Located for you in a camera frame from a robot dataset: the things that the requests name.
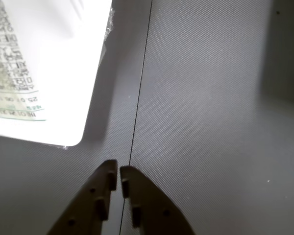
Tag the grey table mat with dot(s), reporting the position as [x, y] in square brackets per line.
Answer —
[112, 127]
[210, 122]

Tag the white plastic blister package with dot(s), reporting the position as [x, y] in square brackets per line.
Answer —
[58, 61]

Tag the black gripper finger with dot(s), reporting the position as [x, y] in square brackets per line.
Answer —
[88, 208]
[152, 210]

